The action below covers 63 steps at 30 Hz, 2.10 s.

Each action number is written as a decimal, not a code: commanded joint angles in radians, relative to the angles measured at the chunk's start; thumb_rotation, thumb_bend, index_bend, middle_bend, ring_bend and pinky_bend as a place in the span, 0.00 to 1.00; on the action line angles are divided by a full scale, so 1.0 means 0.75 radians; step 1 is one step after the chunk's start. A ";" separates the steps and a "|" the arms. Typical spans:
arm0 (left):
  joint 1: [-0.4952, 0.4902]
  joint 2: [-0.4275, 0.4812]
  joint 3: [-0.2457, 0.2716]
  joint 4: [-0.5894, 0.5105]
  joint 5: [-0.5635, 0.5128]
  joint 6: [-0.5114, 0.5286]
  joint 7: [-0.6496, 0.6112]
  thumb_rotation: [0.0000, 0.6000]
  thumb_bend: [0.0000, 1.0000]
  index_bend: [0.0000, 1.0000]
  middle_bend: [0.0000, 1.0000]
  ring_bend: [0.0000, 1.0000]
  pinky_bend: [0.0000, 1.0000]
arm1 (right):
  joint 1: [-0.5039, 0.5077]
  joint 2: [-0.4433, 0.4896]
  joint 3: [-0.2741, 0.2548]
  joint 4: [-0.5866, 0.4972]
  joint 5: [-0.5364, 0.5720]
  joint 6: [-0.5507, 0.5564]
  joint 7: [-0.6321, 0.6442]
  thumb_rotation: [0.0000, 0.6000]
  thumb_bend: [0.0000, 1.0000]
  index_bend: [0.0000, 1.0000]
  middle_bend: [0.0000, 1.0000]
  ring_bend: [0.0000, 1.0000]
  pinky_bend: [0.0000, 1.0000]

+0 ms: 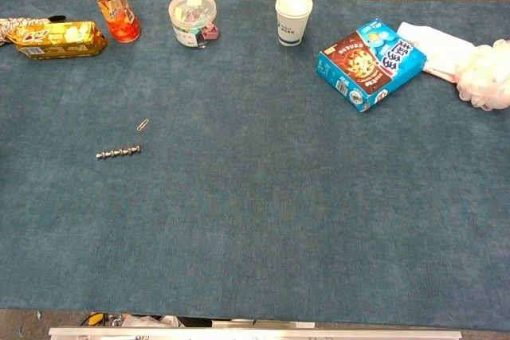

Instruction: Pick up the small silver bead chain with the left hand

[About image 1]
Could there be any gold biscuit packet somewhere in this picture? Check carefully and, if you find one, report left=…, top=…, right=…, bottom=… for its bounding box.
left=8, top=21, right=109, bottom=61

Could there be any small metal chain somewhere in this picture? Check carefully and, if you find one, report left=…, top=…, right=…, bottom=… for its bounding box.
left=96, top=144, right=143, bottom=160

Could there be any aluminium frame rail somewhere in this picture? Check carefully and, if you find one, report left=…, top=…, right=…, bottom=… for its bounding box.
left=48, top=326, right=463, bottom=340

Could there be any white-lidded jar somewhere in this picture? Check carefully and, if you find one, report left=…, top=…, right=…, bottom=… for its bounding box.
left=167, top=0, right=218, bottom=49

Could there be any white paper cup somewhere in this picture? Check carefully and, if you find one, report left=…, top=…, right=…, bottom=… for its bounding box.
left=274, top=0, right=314, bottom=47

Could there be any white bath pouf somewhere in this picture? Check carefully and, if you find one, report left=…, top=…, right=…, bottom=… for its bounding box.
left=455, top=38, right=510, bottom=111

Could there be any white plastic packet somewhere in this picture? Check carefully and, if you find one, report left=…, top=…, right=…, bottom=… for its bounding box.
left=395, top=21, right=477, bottom=83

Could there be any blue cookie box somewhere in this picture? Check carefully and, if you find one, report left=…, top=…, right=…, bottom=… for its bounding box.
left=316, top=18, right=428, bottom=113

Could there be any blue table mat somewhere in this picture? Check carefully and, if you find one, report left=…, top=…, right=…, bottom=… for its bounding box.
left=0, top=0, right=510, bottom=332

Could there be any black white patterned scrunchie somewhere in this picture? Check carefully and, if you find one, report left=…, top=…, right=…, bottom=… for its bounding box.
left=0, top=15, right=67, bottom=48

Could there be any orange drink bottle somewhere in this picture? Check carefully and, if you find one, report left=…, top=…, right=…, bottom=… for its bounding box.
left=77, top=0, right=142, bottom=44

